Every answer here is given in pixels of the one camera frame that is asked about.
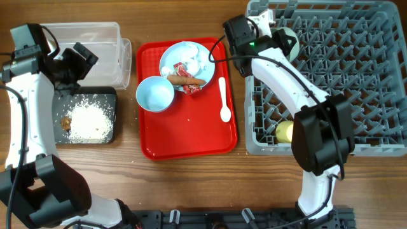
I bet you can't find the light blue bowl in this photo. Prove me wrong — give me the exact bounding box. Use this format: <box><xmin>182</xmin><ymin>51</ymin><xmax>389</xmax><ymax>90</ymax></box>
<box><xmin>136</xmin><ymin>76</ymin><xmax>175</xmax><ymax>113</ymax></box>

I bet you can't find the brown food scrap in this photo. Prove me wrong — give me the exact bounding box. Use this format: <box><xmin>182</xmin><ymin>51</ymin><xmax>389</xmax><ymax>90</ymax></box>
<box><xmin>60</xmin><ymin>116</ymin><xmax>72</xmax><ymax>132</ymax></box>

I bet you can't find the yellow plastic cup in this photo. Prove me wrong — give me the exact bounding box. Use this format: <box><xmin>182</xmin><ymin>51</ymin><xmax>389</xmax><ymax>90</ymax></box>
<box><xmin>275</xmin><ymin>120</ymin><xmax>294</xmax><ymax>143</ymax></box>

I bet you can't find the black waste tray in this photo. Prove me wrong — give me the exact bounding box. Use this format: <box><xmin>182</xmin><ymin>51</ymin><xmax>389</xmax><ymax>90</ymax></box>
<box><xmin>52</xmin><ymin>87</ymin><xmax>118</xmax><ymax>144</ymax></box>

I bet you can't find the brown sausage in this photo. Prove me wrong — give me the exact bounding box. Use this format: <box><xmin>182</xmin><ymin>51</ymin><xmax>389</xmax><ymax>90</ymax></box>
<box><xmin>167</xmin><ymin>74</ymin><xmax>206</xmax><ymax>85</ymax></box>

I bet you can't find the red snack wrapper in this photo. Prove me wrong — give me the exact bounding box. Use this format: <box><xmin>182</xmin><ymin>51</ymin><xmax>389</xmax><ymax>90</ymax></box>
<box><xmin>174</xmin><ymin>62</ymin><xmax>201</xmax><ymax>95</ymax></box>

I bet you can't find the light blue plate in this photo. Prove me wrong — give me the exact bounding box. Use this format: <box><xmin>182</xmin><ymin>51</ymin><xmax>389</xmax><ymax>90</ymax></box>
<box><xmin>174</xmin><ymin>42</ymin><xmax>215</xmax><ymax>92</ymax></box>

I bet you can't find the red serving tray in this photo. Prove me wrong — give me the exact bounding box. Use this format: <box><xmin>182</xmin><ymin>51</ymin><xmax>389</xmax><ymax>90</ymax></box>
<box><xmin>138</xmin><ymin>38</ymin><xmax>238</xmax><ymax>160</ymax></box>

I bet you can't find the grey dishwasher rack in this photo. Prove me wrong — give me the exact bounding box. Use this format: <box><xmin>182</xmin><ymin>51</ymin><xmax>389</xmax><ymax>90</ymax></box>
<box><xmin>245</xmin><ymin>1</ymin><xmax>406</xmax><ymax>156</ymax></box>

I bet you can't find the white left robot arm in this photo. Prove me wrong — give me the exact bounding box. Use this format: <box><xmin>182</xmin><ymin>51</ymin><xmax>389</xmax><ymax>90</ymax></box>
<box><xmin>1</xmin><ymin>24</ymin><xmax>143</xmax><ymax>228</ymax></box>

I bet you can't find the green bowl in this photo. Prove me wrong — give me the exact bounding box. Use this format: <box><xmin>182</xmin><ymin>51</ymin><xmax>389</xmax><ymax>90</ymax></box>
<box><xmin>270</xmin><ymin>26</ymin><xmax>300</xmax><ymax>63</ymax></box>

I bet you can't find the white plastic spoon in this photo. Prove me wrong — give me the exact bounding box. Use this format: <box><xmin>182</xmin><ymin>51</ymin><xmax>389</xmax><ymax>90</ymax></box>
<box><xmin>218</xmin><ymin>77</ymin><xmax>231</xmax><ymax>123</ymax></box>

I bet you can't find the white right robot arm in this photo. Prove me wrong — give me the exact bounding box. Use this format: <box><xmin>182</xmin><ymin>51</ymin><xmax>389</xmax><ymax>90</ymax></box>
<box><xmin>223</xmin><ymin>15</ymin><xmax>355</xmax><ymax>228</ymax></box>

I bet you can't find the clear plastic bin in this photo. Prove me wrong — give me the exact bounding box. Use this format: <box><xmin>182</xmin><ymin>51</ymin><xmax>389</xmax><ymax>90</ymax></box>
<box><xmin>44</xmin><ymin>22</ymin><xmax>132</xmax><ymax>90</ymax></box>

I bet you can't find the white rice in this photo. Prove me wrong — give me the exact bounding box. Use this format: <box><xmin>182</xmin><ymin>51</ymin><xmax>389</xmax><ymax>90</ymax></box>
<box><xmin>65</xmin><ymin>96</ymin><xmax>115</xmax><ymax>144</ymax></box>

